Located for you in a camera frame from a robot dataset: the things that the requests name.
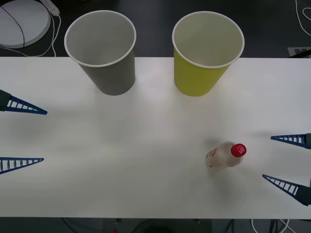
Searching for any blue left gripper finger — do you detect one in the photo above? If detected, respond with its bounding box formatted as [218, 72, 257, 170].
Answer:
[0, 89, 48, 116]
[0, 157, 45, 175]

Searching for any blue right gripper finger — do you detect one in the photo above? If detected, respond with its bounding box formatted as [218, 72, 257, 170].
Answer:
[270, 133, 311, 150]
[262, 174, 311, 207]

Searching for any clear bottle with red cap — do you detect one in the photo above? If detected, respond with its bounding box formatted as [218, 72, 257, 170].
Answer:
[205, 141, 248, 171]

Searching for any white round disc base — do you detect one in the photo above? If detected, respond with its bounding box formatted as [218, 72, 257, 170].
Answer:
[0, 0, 52, 49]

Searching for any grey floor socket box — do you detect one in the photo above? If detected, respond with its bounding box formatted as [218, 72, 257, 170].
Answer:
[287, 47, 311, 59]

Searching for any grey plastic bin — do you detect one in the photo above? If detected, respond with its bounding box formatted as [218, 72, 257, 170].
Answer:
[64, 10, 137, 96]

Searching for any white power strip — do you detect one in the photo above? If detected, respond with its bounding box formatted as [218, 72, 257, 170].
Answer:
[38, 0, 60, 16]

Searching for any yellow-green plastic bin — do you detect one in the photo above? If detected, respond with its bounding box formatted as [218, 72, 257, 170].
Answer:
[172, 10, 245, 97]

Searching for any white cable under table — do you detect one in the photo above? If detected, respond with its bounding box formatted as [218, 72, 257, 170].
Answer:
[251, 218, 291, 233]

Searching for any white power strip cable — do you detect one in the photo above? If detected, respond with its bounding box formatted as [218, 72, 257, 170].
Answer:
[0, 13, 62, 58]

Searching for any thin black cable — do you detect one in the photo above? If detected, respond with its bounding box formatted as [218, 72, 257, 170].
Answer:
[0, 5, 26, 44]

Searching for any white looped cable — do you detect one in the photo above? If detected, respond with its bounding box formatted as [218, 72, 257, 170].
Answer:
[295, 0, 311, 36]

